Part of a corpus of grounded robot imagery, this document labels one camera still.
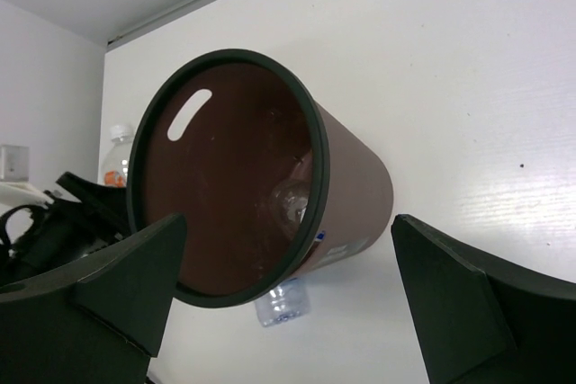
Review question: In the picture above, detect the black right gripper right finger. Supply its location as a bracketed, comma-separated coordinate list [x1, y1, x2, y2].
[391, 214, 575, 383]

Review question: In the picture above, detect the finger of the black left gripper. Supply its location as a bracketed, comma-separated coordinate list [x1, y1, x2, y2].
[56, 172, 131, 236]

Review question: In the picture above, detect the clear plastic bottle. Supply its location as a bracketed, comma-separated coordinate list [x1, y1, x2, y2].
[269, 150, 313, 240]

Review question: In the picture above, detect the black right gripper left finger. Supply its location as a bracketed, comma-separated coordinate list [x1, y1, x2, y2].
[1, 215, 186, 383]

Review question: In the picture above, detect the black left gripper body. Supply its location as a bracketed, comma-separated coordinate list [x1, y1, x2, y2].
[1, 199, 130, 286]

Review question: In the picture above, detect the brown plastic waste bin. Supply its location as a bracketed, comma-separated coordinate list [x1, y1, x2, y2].
[127, 49, 393, 308]

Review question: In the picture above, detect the blue label water bottle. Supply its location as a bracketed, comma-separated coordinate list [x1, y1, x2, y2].
[254, 278, 311, 327]

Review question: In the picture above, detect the orange label clear bottle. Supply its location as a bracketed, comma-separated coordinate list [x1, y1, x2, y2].
[101, 124, 135, 188]

